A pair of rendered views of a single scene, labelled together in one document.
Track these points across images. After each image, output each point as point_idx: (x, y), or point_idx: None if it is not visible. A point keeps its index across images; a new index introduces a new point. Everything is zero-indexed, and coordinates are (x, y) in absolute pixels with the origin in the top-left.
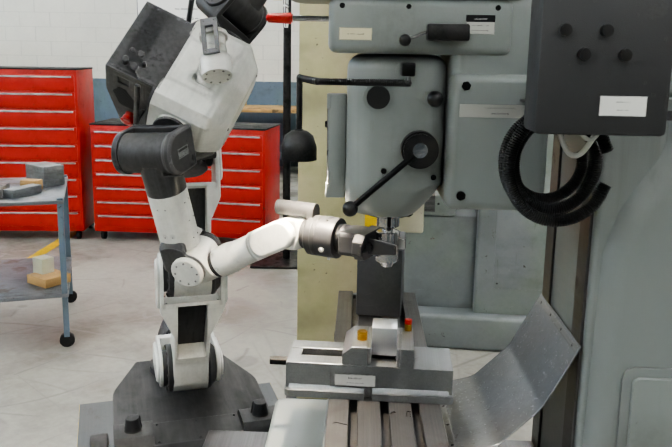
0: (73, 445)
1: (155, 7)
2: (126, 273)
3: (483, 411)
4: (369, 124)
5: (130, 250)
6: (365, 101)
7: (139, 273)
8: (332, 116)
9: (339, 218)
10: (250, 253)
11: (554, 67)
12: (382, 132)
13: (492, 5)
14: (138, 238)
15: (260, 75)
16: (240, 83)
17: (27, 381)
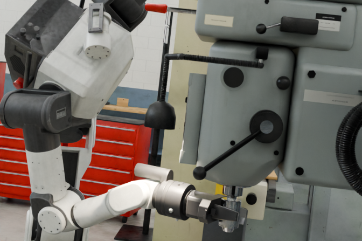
0: None
1: None
2: (9, 232)
3: None
4: (223, 100)
5: (15, 214)
6: (222, 80)
7: (20, 233)
8: (192, 92)
9: (189, 184)
10: (108, 208)
11: None
12: (234, 108)
13: (339, 7)
14: (24, 205)
15: (141, 83)
16: (117, 62)
17: None
